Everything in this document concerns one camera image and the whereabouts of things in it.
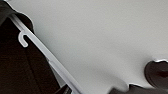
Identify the black wardrobe hook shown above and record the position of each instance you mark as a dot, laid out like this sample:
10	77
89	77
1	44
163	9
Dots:
158	73

